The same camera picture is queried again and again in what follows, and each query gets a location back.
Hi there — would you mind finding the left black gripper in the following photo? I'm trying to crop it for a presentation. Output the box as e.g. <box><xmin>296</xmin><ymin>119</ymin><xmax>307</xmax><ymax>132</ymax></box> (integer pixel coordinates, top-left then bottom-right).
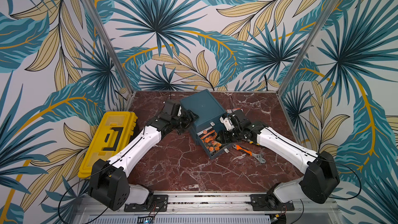
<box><xmin>171</xmin><ymin>109</ymin><xmax>199</xmax><ymax>133</ymax></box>

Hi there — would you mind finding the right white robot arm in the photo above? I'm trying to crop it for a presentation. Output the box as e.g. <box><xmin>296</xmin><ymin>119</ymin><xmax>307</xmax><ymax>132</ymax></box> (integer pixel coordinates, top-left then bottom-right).
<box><xmin>217</xmin><ymin>121</ymin><xmax>340</xmax><ymax>204</ymax></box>

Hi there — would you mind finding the teal drawer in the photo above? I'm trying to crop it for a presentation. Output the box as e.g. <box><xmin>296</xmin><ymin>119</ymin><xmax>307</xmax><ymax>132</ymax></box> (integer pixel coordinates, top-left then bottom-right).
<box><xmin>196</xmin><ymin>126</ymin><xmax>237</xmax><ymax>160</ymax></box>

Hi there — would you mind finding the teal drawer cabinet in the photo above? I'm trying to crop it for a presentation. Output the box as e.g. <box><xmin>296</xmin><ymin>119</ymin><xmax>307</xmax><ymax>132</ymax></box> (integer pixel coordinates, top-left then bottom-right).
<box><xmin>180</xmin><ymin>90</ymin><xmax>226</xmax><ymax>141</ymax></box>

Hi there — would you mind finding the yellow plastic toolbox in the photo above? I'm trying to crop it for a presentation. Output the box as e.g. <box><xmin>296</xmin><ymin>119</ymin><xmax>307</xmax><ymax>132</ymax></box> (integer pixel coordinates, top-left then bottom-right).
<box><xmin>78</xmin><ymin>112</ymin><xmax>138</xmax><ymax>179</ymax></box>

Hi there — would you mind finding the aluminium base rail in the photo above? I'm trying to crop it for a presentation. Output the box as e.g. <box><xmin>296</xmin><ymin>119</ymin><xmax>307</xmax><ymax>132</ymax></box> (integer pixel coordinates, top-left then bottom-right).
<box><xmin>72</xmin><ymin>191</ymin><xmax>344</xmax><ymax>224</ymax></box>

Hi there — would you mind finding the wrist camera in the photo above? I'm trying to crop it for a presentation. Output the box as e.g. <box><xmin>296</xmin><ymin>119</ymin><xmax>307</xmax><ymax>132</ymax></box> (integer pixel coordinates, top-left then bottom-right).
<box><xmin>220</xmin><ymin>108</ymin><xmax>251</xmax><ymax>131</ymax></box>
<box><xmin>161</xmin><ymin>100</ymin><xmax>181</xmax><ymax>118</ymax></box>

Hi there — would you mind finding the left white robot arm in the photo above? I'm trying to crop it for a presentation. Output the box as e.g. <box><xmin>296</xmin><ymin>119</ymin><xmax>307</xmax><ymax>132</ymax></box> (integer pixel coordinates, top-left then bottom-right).
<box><xmin>88</xmin><ymin>110</ymin><xmax>199</xmax><ymax>211</ymax></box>

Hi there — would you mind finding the orange flower seed bag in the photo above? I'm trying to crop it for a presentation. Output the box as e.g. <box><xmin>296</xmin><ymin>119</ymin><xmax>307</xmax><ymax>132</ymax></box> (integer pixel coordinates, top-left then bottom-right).
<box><xmin>199</xmin><ymin>129</ymin><xmax>222</xmax><ymax>155</ymax></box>

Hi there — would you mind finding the orange adjustable wrench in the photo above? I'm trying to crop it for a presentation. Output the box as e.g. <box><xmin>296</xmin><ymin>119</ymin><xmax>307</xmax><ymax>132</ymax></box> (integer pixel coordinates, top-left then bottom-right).
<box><xmin>232</xmin><ymin>144</ymin><xmax>266</xmax><ymax>164</ymax></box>

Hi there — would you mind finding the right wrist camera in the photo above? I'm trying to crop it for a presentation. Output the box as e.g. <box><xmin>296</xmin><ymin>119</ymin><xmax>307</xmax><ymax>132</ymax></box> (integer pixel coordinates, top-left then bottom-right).
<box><xmin>220</xmin><ymin>108</ymin><xmax>251</xmax><ymax>131</ymax></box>

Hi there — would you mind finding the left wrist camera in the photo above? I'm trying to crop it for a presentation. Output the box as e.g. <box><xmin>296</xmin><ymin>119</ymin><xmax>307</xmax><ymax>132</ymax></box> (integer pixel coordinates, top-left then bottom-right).
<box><xmin>161</xmin><ymin>100</ymin><xmax>181</xmax><ymax>118</ymax></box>

